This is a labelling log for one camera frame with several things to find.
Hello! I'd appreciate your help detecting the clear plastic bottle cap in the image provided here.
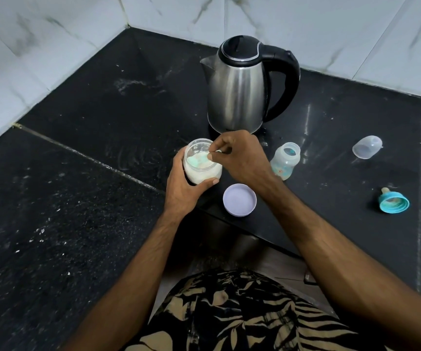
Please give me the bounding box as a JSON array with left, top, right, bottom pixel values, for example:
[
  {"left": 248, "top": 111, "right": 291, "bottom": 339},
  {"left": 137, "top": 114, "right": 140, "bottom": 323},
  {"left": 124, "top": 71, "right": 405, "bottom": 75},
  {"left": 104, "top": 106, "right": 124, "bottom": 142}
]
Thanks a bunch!
[{"left": 352, "top": 135, "right": 383, "bottom": 160}]

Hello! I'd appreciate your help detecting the teal bottle nipple ring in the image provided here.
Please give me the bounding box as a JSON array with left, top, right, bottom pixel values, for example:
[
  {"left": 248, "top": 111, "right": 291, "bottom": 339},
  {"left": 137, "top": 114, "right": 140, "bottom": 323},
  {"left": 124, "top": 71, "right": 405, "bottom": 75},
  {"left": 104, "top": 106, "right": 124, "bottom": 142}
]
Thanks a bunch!
[{"left": 379, "top": 187, "right": 410, "bottom": 214}]

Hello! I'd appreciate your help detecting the person's left forearm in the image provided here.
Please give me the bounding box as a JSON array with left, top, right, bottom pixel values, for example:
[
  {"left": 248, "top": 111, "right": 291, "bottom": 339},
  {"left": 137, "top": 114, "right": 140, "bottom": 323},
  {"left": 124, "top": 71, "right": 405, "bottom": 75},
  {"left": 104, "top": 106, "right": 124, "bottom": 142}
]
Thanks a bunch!
[{"left": 60, "top": 210, "right": 193, "bottom": 351}]

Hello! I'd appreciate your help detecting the person's left hand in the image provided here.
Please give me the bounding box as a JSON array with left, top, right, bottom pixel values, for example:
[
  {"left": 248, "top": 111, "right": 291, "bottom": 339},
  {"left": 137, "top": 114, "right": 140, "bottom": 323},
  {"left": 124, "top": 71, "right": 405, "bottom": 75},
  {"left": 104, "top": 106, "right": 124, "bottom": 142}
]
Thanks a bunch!
[{"left": 164, "top": 145, "right": 220, "bottom": 217}]

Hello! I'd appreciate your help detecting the black leaf print shirt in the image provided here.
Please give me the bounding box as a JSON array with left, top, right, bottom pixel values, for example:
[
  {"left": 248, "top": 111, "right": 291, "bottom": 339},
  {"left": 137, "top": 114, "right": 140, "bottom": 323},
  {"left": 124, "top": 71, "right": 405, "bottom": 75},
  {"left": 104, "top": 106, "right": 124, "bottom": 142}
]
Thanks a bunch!
[{"left": 124, "top": 270, "right": 394, "bottom": 351}]

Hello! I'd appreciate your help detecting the lilac round jar lid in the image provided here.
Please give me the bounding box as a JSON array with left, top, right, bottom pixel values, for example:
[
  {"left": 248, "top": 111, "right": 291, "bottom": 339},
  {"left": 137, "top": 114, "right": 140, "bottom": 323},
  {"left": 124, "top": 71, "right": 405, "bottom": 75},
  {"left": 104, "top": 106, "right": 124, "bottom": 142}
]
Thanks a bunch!
[{"left": 223, "top": 184, "right": 257, "bottom": 217}]

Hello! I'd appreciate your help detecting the person's right hand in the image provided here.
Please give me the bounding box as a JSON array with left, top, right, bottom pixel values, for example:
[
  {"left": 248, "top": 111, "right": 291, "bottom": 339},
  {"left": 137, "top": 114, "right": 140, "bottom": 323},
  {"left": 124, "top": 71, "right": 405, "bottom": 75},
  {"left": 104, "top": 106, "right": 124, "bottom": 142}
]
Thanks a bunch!
[{"left": 207, "top": 130, "right": 282, "bottom": 200}]

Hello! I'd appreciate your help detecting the stainless steel electric kettle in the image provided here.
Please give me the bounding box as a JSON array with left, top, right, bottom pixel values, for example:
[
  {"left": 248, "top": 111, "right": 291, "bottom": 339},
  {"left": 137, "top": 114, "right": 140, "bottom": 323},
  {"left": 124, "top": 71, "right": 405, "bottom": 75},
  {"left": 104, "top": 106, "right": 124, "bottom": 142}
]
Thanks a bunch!
[{"left": 200, "top": 36, "right": 301, "bottom": 135}]

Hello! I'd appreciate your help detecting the clear jar of white powder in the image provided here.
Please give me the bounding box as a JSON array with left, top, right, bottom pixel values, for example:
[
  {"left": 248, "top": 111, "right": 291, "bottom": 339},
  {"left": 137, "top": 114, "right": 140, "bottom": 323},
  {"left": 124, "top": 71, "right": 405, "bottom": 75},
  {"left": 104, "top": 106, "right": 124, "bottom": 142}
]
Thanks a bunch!
[{"left": 183, "top": 138, "right": 223, "bottom": 185}]

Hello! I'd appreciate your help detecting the teal measuring scoop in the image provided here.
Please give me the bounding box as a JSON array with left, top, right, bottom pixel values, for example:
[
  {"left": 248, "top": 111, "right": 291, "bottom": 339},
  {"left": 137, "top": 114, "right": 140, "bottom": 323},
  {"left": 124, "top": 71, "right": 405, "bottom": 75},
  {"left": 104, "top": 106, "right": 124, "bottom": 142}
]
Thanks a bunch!
[{"left": 190, "top": 150, "right": 223, "bottom": 169}]

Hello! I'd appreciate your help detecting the person's right forearm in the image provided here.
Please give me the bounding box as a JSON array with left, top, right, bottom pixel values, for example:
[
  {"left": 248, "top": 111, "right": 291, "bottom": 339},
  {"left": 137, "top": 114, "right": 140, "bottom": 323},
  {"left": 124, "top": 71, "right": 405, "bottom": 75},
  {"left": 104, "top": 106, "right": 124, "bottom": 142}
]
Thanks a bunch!
[{"left": 261, "top": 179, "right": 421, "bottom": 351}]

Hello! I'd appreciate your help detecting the clear baby bottle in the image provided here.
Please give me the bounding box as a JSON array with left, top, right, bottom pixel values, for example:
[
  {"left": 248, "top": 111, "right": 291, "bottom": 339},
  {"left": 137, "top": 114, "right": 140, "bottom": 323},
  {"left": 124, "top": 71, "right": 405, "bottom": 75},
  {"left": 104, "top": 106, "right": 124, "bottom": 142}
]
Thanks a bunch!
[{"left": 270, "top": 142, "right": 301, "bottom": 181}]

